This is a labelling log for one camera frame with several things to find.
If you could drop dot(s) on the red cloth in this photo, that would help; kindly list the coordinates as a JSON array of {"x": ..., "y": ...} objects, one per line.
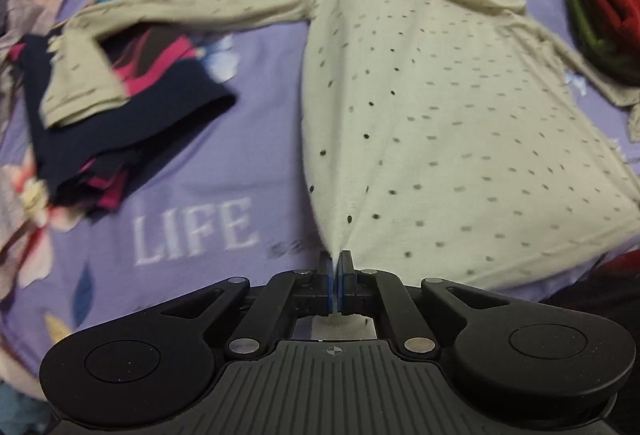
[{"x": 612, "y": 0}]

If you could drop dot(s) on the green cloth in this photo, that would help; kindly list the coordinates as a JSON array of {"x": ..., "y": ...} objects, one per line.
[{"x": 600, "y": 55}]

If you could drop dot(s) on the dark cloth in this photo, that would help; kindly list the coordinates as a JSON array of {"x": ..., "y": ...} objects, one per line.
[{"x": 600, "y": 285}]

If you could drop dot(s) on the beige dotted sweater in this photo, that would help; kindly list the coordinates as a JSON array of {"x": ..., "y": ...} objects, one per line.
[{"x": 450, "y": 115}]

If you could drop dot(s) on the purple floral bed sheet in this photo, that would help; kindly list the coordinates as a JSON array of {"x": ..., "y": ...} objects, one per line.
[{"x": 260, "y": 155}]

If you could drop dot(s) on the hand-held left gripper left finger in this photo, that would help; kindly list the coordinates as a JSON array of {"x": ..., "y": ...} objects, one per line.
[{"x": 327, "y": 287}]

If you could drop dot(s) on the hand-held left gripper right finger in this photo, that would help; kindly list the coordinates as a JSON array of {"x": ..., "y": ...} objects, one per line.
[{"x": 342, "y": 287}]

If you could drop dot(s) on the navy and pink folded clothes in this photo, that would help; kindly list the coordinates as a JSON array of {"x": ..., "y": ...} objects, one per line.
[{"x": 150, "y": 115}]

